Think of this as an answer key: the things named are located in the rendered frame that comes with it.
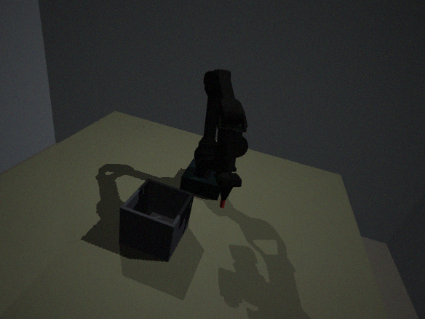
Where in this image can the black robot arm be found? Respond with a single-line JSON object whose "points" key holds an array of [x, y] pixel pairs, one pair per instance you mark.
{"points": [[224, 112]]}

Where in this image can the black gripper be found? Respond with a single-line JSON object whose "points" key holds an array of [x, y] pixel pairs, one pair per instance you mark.
{"points": [[224, 177]]}

